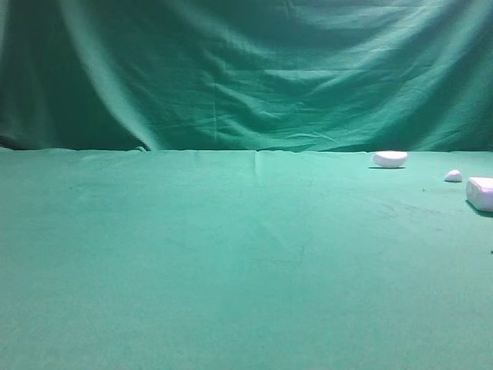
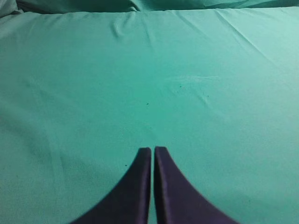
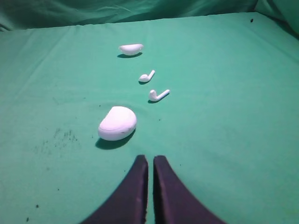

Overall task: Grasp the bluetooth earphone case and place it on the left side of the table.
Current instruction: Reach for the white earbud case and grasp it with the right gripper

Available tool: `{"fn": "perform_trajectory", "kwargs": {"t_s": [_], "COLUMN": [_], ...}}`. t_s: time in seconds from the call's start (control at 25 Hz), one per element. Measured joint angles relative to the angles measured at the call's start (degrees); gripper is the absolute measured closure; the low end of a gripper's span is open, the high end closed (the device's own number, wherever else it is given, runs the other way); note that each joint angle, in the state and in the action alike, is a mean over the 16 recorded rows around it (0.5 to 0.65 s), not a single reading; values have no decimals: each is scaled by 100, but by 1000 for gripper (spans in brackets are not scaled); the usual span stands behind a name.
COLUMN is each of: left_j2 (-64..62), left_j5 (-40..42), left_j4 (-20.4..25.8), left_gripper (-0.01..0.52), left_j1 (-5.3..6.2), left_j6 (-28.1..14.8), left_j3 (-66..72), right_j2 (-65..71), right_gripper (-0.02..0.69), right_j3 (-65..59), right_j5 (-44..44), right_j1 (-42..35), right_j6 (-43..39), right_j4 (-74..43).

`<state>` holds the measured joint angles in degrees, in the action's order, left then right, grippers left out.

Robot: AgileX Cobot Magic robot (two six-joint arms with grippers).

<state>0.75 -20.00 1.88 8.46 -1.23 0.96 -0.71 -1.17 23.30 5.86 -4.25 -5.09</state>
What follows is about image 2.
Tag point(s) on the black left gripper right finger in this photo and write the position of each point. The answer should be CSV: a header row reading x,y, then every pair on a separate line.
x,y
176,200

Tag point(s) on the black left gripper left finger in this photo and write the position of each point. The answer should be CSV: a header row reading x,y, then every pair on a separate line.
x,y
128,202

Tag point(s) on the green table cloth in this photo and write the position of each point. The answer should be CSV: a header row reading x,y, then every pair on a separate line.
x,y
81,92

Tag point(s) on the green backdrop curtain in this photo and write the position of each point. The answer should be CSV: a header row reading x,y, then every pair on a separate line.
x,y
8,7

